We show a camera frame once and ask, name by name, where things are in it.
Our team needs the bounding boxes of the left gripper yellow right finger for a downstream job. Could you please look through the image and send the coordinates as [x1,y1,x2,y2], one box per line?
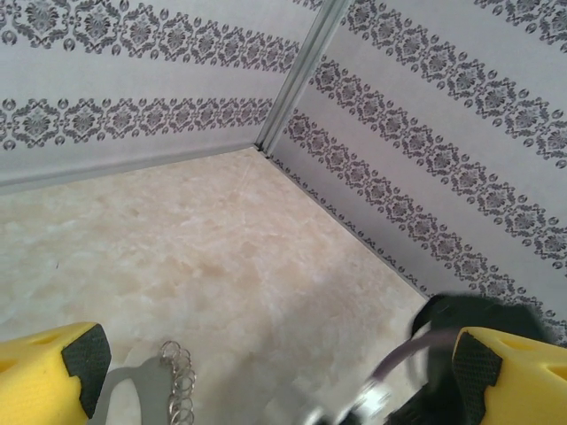
[451,326,567,425]

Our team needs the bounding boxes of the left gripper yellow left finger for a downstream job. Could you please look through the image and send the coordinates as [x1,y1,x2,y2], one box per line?
[0,321,113,425]

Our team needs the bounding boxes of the right wrist camera box silver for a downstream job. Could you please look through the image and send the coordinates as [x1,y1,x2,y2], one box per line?
[305,378,395,425]

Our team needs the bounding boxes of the aluminium wall base strip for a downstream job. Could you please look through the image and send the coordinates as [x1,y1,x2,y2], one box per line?
[0,142,260,197]

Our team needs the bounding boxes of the aluminium frame post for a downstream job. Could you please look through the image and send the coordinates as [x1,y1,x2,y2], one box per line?
[255,0,352,154]

